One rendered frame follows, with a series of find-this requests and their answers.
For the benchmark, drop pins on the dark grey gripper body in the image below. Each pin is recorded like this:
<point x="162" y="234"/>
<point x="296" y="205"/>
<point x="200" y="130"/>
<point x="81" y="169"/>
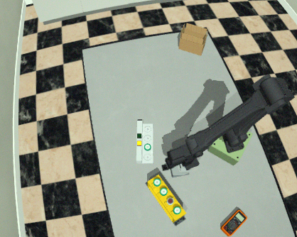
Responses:
<point x="193" y="164"/>

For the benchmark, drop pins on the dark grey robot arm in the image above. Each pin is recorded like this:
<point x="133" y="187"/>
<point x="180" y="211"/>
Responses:
<point x="268" y="97"/>

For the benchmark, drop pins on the orange multimeter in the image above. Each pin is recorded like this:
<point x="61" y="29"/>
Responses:
<point x="233" y="223"/>

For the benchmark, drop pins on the yellow tube rack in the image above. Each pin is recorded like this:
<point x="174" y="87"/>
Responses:
<point x="162" y="200"/>

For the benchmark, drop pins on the pale grey key housing panel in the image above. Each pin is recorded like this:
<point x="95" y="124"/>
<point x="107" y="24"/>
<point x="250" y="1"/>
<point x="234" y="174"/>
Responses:
<point x="177" y="171"/>

